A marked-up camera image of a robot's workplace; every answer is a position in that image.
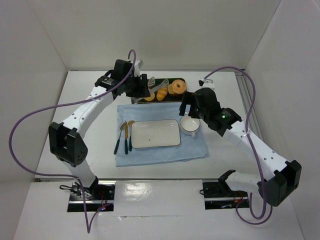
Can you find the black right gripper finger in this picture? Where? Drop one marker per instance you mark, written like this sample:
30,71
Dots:
193,111
187,100

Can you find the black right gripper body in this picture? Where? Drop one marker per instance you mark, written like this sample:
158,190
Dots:
186,104

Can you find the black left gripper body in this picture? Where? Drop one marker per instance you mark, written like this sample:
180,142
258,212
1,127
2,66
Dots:
144,85

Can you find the metal food tongs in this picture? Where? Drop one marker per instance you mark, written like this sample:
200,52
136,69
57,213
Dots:
153,86

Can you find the golden bread roll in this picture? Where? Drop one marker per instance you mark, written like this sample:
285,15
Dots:
161,94

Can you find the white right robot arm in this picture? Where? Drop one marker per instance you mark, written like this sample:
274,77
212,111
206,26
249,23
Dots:
277,177

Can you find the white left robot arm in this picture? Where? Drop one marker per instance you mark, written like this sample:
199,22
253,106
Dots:
66,139

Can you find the toast bread slice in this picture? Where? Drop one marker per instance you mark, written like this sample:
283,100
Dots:
150,98

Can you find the white ceramic cup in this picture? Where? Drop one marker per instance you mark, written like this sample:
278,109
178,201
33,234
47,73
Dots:
189,126

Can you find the dark green rectangular tray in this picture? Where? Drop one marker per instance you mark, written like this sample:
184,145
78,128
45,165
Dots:
168,98

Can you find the round brown bun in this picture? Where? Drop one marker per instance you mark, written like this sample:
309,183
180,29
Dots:
170,90

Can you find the light blue cloth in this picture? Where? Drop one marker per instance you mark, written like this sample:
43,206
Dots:
189,148

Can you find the white rectangular plate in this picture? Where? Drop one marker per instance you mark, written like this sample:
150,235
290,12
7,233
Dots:
155,133

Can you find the glazed ring donut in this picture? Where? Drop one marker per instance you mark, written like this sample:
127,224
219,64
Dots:
179,86

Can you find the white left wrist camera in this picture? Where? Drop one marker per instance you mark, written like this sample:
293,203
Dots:
135,67

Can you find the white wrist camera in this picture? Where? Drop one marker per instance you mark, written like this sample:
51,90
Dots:
135,67
207,83

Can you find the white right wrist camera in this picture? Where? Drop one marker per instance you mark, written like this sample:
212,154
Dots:
207,83

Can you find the gold spoon green handle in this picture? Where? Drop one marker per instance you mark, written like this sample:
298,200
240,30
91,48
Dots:
130,123

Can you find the gold knife green handle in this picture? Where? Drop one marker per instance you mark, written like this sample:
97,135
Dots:
126,149

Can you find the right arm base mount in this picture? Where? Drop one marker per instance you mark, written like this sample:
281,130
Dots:
217,197

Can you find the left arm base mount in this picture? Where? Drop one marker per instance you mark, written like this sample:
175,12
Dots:
103,198

